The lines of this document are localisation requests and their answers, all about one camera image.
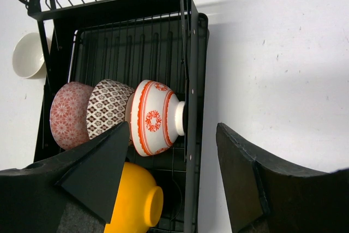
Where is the white ceramic bowl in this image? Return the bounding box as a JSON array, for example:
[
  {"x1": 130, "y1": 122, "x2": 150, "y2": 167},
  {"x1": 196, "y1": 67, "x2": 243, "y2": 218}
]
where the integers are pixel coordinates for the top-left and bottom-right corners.
[{"x1": 12, "y1": 32, "x2": 46, "y2": 79}]

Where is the brown geometric patterned bowl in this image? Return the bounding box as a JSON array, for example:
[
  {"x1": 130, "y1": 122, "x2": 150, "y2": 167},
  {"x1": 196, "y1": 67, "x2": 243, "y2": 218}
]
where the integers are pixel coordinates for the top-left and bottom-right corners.
[{"x1": 86, "y1": 79, "x2": 135, "y2": 139}]

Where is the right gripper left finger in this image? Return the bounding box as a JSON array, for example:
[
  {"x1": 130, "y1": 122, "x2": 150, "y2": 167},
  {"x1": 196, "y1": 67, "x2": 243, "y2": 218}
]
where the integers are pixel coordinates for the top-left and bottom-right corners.
[{"x1": 1, "y1": 122, "x2": 129, "y2": 232}]

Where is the dark floral patterned bowl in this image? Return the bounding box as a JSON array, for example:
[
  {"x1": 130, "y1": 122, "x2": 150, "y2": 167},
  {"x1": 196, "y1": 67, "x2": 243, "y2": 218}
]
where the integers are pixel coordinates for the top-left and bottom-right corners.
[{"x1": 50, "y1": 81, "x2": 93, "y2": 150}]

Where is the orange white patterned bowl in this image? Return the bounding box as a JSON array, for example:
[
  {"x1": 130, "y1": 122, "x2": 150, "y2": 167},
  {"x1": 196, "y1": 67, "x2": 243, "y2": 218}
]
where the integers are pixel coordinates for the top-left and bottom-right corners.
[{"x1": 130, "y1": 80, "x2": 185, "y2": 157}]

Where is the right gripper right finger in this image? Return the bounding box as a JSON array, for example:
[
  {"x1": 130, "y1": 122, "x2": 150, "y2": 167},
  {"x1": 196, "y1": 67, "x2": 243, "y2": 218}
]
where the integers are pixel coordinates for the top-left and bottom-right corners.
[{"x1": 216, "y1": 123, "x2": 348, "y2": 232}]

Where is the yellow plastic bowl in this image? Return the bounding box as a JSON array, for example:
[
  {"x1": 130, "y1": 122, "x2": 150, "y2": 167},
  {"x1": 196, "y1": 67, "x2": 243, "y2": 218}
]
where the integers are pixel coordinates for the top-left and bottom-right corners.
[{"x1": 104, "y1": 162, "x2": 164, "y2": 232}]

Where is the black dish rack tray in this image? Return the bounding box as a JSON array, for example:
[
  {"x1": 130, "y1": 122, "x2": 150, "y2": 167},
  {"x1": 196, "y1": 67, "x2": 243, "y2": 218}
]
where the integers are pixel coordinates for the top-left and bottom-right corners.
[{"x1": 34, "y1": 0, "x2": 209, "y2": 232}]

